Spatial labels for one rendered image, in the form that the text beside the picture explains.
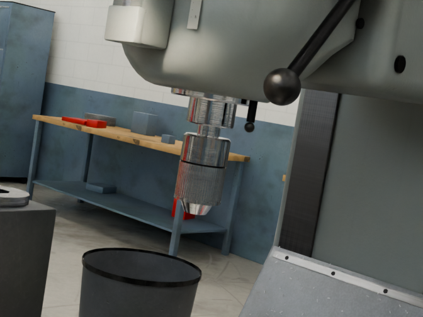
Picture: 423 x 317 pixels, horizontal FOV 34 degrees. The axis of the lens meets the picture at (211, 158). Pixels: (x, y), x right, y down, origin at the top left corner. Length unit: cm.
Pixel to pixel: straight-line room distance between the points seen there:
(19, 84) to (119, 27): 740
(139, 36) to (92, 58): 714
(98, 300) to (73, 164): 526
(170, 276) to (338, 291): 198
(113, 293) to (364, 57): 197
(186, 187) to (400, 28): 26
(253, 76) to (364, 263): 46
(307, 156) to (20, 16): 702
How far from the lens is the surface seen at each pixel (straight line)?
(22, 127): 807
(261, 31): 58
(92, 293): 263
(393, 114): 98
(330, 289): 101
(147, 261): 297
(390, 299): 97
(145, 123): 646
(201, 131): 67
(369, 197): 100
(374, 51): 70
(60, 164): 800
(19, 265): 95
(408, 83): 74
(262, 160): 591
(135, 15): 58
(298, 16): 61
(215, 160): 66
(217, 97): 63
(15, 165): 810
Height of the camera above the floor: 130
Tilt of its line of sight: 5 degrees down
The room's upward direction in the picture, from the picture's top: 9 degrees clockwise
